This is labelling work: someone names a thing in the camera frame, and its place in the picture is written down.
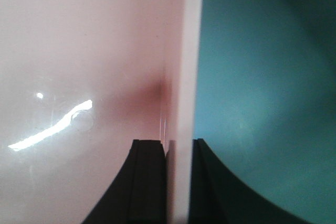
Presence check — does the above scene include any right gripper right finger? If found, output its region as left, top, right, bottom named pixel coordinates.
left=189, top=138, right=311, bottom=223

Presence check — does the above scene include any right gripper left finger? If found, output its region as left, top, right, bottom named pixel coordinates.
left=84, top=140, right=166, bottom=223

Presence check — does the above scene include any pink plastic bin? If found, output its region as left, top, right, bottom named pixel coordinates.
left=1, top=0, right=202, bottom=223

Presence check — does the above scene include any green conveyor belt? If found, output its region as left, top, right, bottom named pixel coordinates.
left=194, top=0, right=335, bottom=223

